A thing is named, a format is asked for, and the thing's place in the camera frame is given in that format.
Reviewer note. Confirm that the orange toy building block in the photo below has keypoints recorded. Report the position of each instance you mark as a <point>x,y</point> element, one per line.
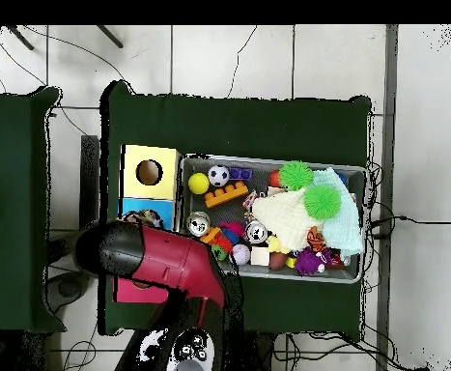
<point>225,193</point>

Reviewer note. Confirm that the dark green tablecloth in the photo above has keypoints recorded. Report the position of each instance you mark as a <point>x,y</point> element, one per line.
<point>229,123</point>
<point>12,232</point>

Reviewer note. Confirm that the wooden box with three holes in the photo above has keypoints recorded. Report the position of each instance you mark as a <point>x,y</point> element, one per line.
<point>159,185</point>

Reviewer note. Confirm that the crushed printed can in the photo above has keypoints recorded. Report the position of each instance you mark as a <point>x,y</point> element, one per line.
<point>198,223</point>

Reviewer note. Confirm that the silver mesh bin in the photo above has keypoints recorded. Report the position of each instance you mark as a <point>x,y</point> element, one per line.
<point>346,272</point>

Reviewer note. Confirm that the mint green cloth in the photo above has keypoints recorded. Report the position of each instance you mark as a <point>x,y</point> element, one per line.
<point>344,228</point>

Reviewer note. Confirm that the black tripod leg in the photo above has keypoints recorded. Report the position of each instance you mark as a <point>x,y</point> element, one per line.
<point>21,38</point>
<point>110,36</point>

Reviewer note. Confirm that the silver can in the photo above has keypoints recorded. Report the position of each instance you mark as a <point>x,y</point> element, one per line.
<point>256,232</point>

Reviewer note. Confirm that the green spiky rubber ball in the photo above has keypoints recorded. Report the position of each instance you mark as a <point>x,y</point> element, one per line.
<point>296,175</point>
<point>322,202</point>

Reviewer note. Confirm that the small soccer ball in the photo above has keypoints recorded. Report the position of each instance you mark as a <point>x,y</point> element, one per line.
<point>218,175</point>

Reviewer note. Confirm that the black stand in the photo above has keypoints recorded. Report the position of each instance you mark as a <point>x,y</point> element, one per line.
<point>90,174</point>

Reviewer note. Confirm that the purple toy building block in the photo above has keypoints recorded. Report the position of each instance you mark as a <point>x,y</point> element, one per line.
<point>240,174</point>

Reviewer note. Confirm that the clear packet with blue toys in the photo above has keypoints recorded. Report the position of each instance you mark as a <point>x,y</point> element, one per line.
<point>151,218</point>

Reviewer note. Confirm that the yellow foam ball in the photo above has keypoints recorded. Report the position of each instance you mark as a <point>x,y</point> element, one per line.
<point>198,183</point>

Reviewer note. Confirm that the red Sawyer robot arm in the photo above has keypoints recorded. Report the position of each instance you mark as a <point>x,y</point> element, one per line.
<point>171,259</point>

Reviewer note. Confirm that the cream cloth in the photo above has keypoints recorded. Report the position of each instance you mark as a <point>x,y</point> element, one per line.
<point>283,216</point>

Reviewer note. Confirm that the grey round base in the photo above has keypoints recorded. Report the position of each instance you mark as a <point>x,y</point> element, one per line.
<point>64,295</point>

